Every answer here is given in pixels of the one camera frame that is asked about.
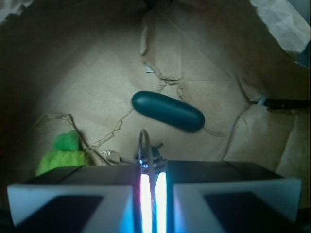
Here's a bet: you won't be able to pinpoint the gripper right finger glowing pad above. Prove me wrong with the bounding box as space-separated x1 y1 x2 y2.
165 161 301 233

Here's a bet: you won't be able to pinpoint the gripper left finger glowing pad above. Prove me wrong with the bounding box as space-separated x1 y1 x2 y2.
7 164 142 233

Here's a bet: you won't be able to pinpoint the green plush toy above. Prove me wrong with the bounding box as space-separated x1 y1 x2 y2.
35 130 93 176

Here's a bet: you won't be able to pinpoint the dark green oval case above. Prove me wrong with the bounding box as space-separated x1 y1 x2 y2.
131 91 206 132

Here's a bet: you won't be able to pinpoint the silver keys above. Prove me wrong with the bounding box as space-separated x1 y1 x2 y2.
102 129 167 233

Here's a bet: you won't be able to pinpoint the brown paper bag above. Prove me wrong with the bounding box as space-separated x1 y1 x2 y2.
0 0 311 210

